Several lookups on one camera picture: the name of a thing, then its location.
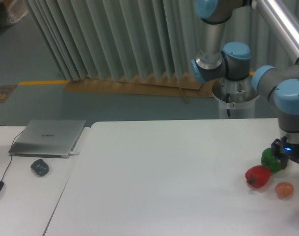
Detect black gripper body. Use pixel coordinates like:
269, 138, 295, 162
271, 136, 299, 170

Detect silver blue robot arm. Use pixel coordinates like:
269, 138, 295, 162
191, 0, 299, 164

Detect green bell pepper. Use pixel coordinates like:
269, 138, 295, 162
261, 147, 282, 173

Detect red bell pepper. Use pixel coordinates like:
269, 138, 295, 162
245, 165, 271, 188

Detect orange egg-shaped toy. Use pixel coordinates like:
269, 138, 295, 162
275, 182, 294, 198

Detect brown cardboard sheet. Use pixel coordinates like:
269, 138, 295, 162
64, 72, 217, 102

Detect white usb plug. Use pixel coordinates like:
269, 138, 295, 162
69, 151, 80, 156

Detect grey-green curtain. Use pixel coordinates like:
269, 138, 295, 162
23, 0, 270, 83

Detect small black case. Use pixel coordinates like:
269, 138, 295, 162
30, 159, 50, 177

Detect silver laptop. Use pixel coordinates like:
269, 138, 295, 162
8, 119, 86, 158

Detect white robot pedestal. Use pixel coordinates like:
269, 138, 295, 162
212, 76, 258, 119

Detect black mouse cable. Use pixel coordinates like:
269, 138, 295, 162
0, 125, 26, 182

